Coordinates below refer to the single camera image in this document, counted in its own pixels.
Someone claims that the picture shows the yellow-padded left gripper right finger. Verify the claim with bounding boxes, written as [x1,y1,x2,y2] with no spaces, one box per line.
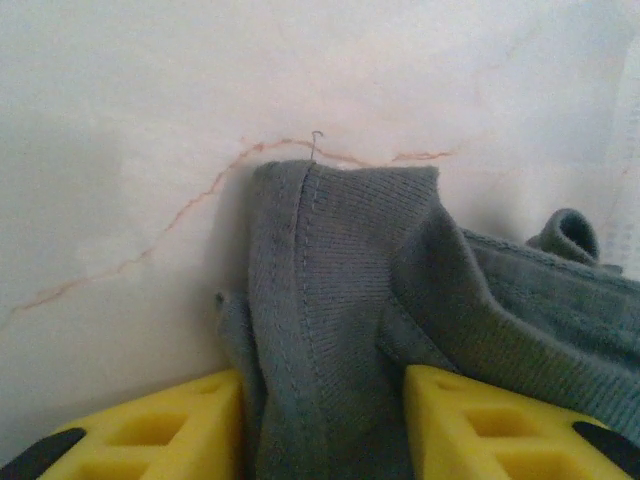
[403,364,640,480]

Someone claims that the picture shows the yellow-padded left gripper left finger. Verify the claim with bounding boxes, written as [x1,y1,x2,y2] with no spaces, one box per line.
[0,368,247,480]

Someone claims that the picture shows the grey t-shirt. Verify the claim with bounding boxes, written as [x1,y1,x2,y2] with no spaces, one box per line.
[214,158,640,480]

